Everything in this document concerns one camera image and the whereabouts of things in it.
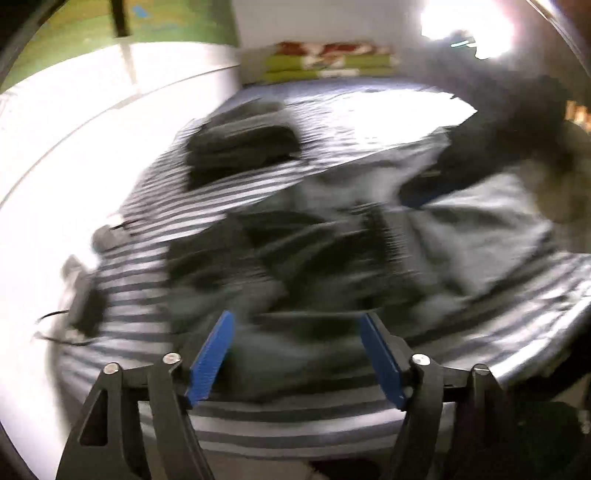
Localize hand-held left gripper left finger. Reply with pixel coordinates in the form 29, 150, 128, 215
55, 310, 236, 480

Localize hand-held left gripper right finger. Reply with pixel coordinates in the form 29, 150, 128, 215
359, 313, 522, 480

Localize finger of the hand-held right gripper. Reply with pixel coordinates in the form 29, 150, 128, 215
399, 182, 444, 209

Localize dark grey pants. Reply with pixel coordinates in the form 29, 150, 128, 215
166, 129, 561, 402

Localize black hub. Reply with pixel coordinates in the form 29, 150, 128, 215
65, 272, 107, 337

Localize blue striped blanket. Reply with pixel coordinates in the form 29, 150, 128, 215
55, 78, 591, 462

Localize brown patterned folded blanket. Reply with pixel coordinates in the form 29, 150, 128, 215
277, 41, 393, 58

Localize dark green folded clothing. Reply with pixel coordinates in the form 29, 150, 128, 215
185, 102, 303, 190

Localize green folded blanket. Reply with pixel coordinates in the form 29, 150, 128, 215
261, 53, 400, 84

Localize ring light on black tripod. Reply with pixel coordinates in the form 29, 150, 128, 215
420, 0, 515, 61

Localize black hub cable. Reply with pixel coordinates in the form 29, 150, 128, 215
34, 310, 88, 344

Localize green wall poster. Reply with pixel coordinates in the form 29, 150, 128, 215
0, 0, 238, 88

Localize black wall strip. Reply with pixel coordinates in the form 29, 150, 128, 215
110, 0, 132, 38

